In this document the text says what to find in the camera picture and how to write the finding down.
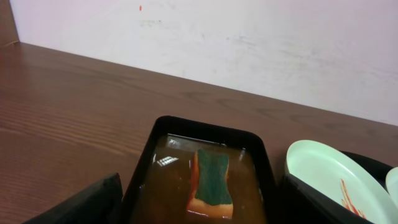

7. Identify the light green plate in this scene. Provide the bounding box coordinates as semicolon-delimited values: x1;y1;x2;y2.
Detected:
285;140;397;223
386;167;398;207

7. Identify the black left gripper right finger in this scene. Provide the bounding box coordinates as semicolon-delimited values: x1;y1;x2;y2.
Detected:
282;174;371;224

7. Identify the black rectangular water tray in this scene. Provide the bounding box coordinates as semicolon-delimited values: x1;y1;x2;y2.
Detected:
118;116;281;224

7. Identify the green orange sponge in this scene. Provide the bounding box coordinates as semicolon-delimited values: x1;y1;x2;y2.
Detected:
187;149;234;219

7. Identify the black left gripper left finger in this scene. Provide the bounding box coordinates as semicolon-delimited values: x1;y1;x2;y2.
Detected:
25;173;123;224

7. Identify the round black tray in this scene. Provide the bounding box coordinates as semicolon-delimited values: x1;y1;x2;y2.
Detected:
342;151;392;190

